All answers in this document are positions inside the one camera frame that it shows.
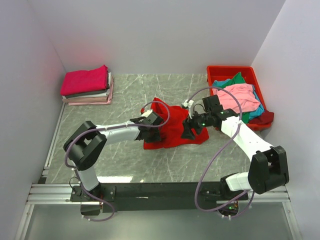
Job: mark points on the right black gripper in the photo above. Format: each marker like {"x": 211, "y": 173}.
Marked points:
{"x": 187, "y": 133}

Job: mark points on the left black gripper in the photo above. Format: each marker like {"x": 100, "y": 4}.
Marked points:
{"x": 156, "y": 137}

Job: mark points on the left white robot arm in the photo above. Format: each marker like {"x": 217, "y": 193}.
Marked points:
{"x": 84, "y": 147}

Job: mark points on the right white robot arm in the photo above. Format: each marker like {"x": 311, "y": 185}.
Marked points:
{"x": 268, "y": 164}

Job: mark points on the folded light pink t-shirt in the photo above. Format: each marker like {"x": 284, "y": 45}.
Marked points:
{"x": 95, "y": 103}

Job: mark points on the light blue t-shirt in bin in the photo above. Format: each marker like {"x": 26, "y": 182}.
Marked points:
{"x": 252, "y": 114}

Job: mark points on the red plastic bin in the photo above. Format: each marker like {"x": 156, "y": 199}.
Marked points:
{"x": 223, "y": 72}

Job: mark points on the pink t-shirt in bin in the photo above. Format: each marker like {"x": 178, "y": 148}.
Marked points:
{"x": 243, "y": 92}

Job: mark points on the green t-shirt in bin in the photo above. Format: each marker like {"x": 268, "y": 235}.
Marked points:
{"x": 238, "y": 79}

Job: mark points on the dark red t-shirt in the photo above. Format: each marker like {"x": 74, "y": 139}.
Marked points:
{"x": 262, "y": 122}

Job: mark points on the folded magenta t-shirt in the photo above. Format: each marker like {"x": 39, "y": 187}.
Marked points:
{"x": 83, "y": 81}

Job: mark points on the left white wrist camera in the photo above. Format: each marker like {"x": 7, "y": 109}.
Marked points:
{"x": 146, "y": 113}

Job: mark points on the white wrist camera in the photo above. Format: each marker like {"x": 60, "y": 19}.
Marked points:
{"x": 189, "y": 105}
{"x": 146, "y": 113}

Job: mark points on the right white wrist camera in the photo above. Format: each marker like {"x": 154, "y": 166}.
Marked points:
{"x": 189, "y": 105}

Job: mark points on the aluminium frame rail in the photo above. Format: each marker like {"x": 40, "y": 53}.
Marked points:
{"x": 59, "y": 194}

